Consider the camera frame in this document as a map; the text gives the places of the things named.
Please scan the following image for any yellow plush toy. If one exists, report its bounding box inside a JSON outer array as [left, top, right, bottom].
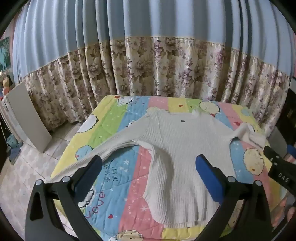
[[2, 76, 13, 96]]

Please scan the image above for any blue and floral curtain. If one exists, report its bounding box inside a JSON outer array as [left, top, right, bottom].
[[11, 0, 292, 137]]

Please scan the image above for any blue cloth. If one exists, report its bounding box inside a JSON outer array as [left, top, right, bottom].
[[6, 136, 23, 164]]

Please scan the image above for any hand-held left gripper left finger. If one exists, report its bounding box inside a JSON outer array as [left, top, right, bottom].
[[25, 155, 103, 241]]

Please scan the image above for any colourful cartoon printed blanket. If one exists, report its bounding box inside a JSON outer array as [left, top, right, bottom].
[[50, 95, 296, 241]]

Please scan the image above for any wall poster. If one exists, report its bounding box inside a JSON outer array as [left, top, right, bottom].
[[0, 36, 11, 75]]

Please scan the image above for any grey flat board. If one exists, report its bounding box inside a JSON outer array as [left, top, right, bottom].
[[8, 83, 53, 153]]

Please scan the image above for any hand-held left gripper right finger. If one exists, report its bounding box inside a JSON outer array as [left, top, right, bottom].
[[195, 154, 280, 241]]

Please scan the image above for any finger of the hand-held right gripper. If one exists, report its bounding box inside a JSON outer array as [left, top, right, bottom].
[[286, 144, 296, 161], [263, 146, 296, 193]]

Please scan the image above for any white ribbed knit sweater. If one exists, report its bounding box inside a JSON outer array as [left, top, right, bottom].
[[50, 107, 266, 229]]

